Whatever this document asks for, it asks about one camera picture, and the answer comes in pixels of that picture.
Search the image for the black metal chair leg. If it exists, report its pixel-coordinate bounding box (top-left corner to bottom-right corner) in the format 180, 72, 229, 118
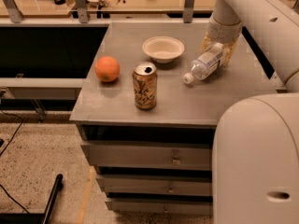
0, 174, 64, 224

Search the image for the orange soda can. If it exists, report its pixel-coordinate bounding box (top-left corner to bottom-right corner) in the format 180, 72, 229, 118
133, 62, 157, 110

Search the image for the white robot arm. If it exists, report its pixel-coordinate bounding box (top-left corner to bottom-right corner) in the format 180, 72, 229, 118
207, 0, 299, 224

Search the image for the grey drawer cabinet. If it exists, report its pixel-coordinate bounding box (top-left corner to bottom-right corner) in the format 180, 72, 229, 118
70, 21, 274, 215

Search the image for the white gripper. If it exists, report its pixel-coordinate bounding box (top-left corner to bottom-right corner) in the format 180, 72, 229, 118
200, 16, 242, 66

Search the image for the black floor cable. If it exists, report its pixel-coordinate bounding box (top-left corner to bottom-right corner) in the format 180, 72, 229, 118
0, 109, 31, 215

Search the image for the wooden background desk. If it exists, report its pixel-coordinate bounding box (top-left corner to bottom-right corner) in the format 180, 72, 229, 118
14, 0, 216, 18

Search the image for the clear plastic water bottle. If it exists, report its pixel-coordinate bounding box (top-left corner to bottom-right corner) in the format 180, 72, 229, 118
183, 43, 223, 85

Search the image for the white paper bowl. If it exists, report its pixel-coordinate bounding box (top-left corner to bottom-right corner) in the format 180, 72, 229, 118
142, 36, 185, 63

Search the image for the orange fruit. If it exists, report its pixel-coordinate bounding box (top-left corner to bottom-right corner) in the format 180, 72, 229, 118
95, 56, 120, 82

